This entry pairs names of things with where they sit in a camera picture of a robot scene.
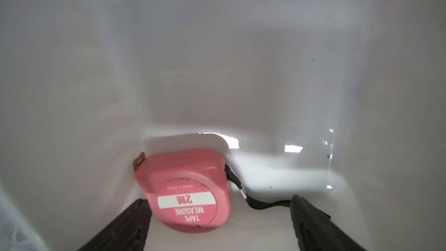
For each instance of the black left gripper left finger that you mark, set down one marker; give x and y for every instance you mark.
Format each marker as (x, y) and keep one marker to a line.
(127, 232)

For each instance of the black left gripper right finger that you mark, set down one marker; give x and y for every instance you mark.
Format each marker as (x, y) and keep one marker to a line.
(315, 231)

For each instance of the pink tape measure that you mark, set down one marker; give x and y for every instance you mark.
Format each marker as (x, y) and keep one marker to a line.
(189, 191)

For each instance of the white storage box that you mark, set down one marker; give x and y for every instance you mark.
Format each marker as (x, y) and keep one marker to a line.
(342, 102)

